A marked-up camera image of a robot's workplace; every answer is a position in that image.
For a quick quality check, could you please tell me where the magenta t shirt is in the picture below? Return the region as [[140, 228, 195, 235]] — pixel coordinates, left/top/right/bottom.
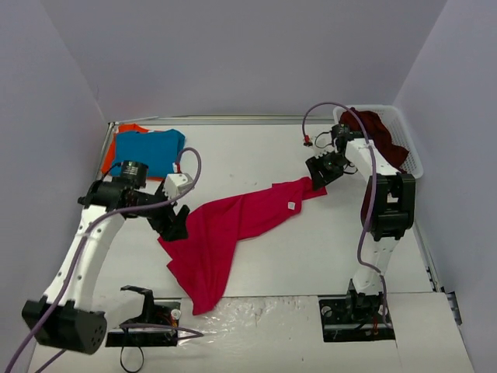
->
[[158, 177, 327, 315]]

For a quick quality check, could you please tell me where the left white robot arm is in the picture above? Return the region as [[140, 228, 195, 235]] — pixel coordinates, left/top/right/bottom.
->
[[22, 161, 195, 354]]

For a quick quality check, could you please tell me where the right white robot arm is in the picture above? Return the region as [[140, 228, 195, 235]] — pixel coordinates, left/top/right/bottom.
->
[[304, 124, 415, 324]]

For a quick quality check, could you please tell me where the dark red t shirt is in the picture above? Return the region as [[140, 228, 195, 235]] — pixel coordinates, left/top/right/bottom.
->
[[350, 107, 409, 173]]

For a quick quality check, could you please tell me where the blue folded t shirt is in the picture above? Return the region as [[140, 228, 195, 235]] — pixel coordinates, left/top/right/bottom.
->
[[103, 129, 186, 180]]

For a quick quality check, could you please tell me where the white plastic basket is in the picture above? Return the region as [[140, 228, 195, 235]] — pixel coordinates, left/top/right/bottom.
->
[[346, 104, 423, 180]]

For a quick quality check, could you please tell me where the orange folded t shirt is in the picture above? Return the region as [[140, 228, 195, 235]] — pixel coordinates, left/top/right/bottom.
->
[[101, 124, 168, 180]]

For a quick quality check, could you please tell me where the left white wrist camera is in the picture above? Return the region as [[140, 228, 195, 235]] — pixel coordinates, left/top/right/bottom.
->
[[162, 173, 193, 199]]

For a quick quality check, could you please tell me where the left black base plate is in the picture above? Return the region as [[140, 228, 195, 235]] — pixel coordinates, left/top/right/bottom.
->
[[105, 299, 181, 348]]

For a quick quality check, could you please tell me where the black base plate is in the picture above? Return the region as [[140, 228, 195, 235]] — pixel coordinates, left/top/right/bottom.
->
[[105, 299, 181, 348], [318, 297, 395, 343]]

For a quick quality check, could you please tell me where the thin black cable loop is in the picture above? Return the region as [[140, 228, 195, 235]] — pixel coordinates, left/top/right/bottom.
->
[[119, 341, 145, 371]]

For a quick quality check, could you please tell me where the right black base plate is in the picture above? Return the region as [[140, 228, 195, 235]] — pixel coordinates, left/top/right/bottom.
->
[[318, 297, 395, 343]]

